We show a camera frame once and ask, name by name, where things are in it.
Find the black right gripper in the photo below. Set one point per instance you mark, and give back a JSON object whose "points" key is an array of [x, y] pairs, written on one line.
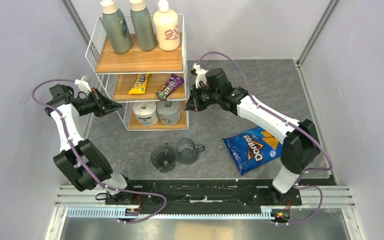
{"points": [[196, 92]]}

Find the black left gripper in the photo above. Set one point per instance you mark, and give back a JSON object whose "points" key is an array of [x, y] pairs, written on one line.
{"points": [[102, 102]]}

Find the white wire wooden shelf rack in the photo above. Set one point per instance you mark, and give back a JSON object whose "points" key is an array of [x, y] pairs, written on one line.
{"points": [[116, 73]]}

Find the black coffee dripper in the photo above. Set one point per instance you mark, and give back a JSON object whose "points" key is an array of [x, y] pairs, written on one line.
{"points": [[164, 158]]}

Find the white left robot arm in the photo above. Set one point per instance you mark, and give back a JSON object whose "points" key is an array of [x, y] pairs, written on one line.
{"points": [[79, 159]]}

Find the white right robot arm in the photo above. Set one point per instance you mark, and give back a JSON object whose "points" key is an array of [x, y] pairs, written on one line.
{"points": [[299, 139]]}

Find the purple M&M's candy bag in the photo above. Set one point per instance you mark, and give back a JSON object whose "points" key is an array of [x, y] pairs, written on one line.
{"points": [[173, 83]]}

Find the yellow M&M's candy bag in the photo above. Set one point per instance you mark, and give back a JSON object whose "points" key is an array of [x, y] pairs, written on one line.
{"points": [[140, 84]]}

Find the blue Doritos chip bag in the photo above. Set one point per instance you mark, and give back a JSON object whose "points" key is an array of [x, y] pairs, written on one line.
{"points": [[253, 148]]}

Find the green bottle left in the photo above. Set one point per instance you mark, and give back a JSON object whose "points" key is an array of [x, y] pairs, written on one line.
{"points": [[115, 26]]}

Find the green bottle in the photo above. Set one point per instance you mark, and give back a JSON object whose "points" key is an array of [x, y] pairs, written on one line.
{"points": [[115, 26], [142, 24]]}

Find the cream pump lotion bottle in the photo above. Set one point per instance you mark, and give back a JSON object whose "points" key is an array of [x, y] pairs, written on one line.
{"points": [[166, 27]]}

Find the green bottle middle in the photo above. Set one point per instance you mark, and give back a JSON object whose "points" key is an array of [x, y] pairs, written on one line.
{"points": [[142, 24]]}

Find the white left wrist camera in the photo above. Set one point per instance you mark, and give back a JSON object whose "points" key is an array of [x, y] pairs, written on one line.
{"points": [[83, 84]]}

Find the aluminium rail frame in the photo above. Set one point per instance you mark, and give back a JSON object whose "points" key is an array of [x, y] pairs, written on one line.
{"points": [[326, 213]]}

